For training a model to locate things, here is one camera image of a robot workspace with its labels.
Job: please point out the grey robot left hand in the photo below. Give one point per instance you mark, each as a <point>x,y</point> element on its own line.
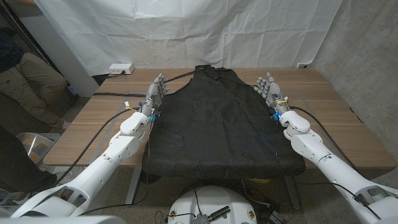
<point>154,93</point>

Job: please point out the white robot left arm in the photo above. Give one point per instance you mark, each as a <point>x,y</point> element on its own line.
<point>102,165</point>

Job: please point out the yellow plastic box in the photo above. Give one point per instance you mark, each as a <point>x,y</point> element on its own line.
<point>259,180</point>

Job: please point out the person in black trousers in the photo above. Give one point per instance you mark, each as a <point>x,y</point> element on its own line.
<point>18,165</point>

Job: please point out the black apron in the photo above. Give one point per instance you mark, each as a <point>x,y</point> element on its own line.
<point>217,124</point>

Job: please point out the person in khaki trousers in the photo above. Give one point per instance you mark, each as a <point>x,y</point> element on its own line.
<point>37,81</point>

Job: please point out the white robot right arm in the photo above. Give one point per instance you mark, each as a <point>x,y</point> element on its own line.
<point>326,161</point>

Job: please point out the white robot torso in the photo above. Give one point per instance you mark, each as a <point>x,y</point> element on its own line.
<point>214,199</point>

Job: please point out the clear plastic storage box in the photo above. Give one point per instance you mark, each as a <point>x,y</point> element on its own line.
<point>37,146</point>

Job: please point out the white creased backdrop sheet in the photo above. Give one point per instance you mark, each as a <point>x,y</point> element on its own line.
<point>186,31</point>

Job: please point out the grey table leg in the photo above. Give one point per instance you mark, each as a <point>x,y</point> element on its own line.
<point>133,186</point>
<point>292,193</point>

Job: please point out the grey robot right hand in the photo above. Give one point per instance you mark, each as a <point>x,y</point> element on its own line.
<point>273,93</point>

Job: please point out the white power strip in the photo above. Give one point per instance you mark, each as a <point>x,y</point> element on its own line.
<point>121,68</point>

